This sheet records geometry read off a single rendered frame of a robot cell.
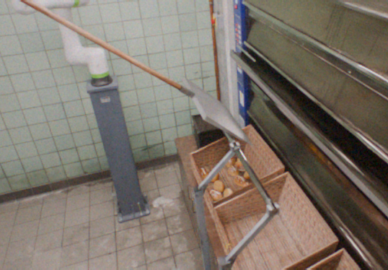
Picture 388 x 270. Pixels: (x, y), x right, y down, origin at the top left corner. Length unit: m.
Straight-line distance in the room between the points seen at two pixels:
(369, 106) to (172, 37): 2.17
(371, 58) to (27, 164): 3.11
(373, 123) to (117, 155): 2.04
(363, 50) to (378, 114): 0.23
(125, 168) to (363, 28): 2.17
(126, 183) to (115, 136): 0.44
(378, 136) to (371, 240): 0.49
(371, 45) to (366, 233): 0.79
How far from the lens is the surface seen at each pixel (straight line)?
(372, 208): 1.56
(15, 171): 3.78
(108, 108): 2.72
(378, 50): 1.30
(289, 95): 1.82
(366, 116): 1.42
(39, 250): 3.36
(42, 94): 3.38
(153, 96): 3.40
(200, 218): 2.07
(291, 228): 2.19
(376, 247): 1.64
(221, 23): 2.93
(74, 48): 2.70
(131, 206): 3.23
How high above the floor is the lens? 2.21
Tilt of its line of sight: 29 degrees down
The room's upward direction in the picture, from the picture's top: 3 degrees counter-clockwise
